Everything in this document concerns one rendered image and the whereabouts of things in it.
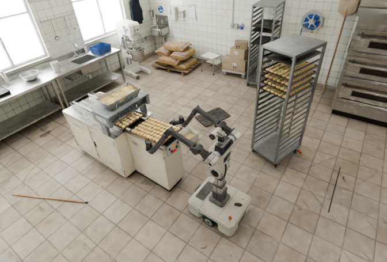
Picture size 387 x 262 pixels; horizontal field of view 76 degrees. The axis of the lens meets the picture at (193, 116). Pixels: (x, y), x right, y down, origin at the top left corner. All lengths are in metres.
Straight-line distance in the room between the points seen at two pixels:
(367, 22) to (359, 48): 0.41
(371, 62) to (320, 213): 2.62
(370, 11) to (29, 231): 5.50
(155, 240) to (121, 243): 0.40
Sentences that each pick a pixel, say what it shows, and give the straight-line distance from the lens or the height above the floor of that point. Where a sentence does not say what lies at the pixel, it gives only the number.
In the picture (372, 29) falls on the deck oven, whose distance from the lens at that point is 4.89.
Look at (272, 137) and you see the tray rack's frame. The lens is 4.39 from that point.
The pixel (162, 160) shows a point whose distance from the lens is 3.24.
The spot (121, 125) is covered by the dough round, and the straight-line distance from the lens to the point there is 3.52.
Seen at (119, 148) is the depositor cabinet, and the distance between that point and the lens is 3.58.
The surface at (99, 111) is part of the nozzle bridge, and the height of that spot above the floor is 1.18.
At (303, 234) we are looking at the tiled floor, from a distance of 3.52.
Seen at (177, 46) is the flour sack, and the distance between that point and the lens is 6.79.
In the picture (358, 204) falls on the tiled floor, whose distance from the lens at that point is 4.05.
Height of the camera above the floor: 2.91
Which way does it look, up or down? 35 degrees down
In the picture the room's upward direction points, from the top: 4 degrees counter-clockwise
